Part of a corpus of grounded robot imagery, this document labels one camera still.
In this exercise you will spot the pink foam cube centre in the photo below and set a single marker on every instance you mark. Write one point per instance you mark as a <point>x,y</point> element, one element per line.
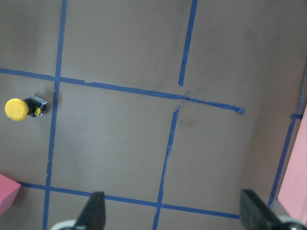
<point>8,192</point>

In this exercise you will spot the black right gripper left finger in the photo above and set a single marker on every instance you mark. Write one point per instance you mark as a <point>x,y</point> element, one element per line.
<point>93,215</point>

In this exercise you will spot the pink plastic bin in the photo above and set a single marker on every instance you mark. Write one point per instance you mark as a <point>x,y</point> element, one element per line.
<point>293,191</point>

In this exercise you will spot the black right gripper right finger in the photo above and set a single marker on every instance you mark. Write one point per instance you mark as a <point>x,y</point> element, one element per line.
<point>255,214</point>

